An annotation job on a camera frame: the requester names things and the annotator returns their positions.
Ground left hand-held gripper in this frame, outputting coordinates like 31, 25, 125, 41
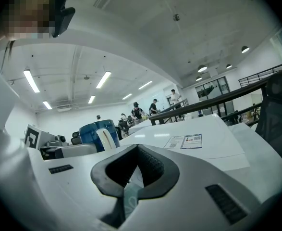
24, 124, 99, 161

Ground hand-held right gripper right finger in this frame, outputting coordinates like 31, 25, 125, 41
125, 144, 262, 231

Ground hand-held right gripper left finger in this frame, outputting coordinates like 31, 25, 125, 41
15, 144, 138, 231

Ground blue water jug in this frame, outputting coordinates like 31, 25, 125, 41
79, 119, 121, 153

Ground white microwave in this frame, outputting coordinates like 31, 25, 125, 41
120, 114, 251, 172

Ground rectangular label sticker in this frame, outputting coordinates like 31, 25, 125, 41
163, 133, 203, 150

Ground ceiling tube lights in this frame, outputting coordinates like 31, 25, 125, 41
23, 69, 153, 110

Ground black metal railing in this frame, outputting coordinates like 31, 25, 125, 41
149, 64, 282, 127

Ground black framed glass doors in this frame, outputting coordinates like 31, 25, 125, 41
195, 76, 235, 117

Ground black mesh office chair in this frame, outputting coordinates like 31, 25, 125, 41
255, 66, 282, 154

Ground person's face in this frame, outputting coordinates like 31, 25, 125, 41
0, 0, 57, 40

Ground black head-worn camera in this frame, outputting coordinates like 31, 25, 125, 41
51, 6, 76, 38

